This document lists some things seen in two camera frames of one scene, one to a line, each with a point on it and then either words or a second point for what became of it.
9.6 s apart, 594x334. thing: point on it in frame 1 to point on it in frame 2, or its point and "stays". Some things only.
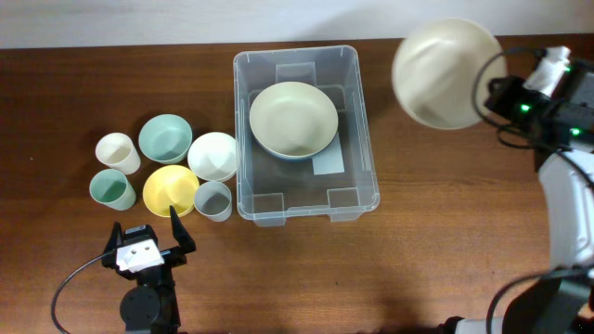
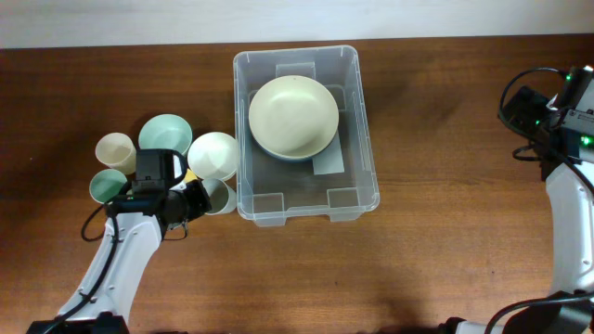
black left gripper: (186, 242) to (203, 203)
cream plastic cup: (117, 151) stays
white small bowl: (213, 156) stays
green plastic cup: (112, 188) stays
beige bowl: (441, 70) to (293, 116)
